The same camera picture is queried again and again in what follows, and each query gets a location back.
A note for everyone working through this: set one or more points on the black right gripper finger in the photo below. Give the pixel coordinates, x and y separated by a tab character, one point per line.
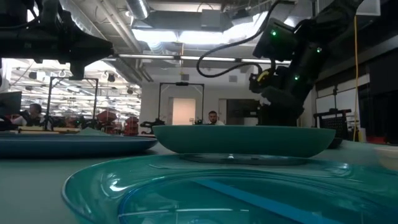
289	102

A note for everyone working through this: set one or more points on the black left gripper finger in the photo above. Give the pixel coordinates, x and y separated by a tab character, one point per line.
90	42
102	57

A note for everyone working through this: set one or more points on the opaque teal plastic plate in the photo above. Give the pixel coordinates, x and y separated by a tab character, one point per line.
242	140

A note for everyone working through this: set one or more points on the blue plastic plate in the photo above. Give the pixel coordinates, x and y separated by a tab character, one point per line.
77	146

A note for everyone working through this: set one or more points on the white plastic plate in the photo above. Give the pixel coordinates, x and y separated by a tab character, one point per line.
390	158

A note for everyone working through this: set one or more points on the clear teal plastic plate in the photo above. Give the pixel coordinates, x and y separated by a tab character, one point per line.
155	199

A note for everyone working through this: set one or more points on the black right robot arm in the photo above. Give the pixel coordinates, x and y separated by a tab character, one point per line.
329	28

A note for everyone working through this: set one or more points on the black background robot arm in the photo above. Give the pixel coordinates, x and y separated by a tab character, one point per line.
152	123

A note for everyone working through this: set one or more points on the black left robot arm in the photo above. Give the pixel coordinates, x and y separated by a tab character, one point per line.
15	40

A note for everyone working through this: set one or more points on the dark cabinet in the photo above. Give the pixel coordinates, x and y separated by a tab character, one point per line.
273	120

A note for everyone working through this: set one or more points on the black perforated cart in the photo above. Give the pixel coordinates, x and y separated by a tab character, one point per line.
335	124

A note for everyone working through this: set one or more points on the whiteboard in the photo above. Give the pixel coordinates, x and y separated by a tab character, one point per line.
345	99

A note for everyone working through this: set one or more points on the large red machine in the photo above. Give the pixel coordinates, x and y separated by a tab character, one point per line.
106	116

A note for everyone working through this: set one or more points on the small red machine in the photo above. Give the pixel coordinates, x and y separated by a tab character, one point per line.
132	124

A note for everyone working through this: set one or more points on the person at wooden table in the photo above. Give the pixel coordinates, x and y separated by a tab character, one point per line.
32	113

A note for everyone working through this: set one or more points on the person by pale door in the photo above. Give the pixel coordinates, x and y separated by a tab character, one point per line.
213	117

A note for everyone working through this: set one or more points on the dark monitor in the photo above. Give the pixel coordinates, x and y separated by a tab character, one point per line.
11	104

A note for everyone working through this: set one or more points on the black tripod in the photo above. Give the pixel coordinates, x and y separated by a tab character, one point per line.
47	123

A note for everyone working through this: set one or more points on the wooden background table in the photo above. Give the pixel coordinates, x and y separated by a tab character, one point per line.
62	130

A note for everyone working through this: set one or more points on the long ceiling light strip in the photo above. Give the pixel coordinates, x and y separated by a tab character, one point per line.
186	58

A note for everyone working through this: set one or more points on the grey ceiling unit box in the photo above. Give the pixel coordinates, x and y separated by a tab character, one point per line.
211	19

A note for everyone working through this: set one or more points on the pale door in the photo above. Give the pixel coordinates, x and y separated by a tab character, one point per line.
183	109

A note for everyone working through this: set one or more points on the green table mat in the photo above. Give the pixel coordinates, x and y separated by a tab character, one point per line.
31	186

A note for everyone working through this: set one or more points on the wide black camera frame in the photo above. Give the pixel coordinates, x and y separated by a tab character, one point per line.
91	79

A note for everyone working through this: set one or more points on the square wall vent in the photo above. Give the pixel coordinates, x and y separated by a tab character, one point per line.
233	78
185	77

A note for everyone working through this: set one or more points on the dark wall panel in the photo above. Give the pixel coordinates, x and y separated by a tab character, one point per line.
242	107

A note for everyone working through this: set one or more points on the round silver air duct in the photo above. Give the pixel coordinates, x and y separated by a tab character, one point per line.
138	7

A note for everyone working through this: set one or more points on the narrow black camera frame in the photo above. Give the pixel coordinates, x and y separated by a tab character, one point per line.
182	83

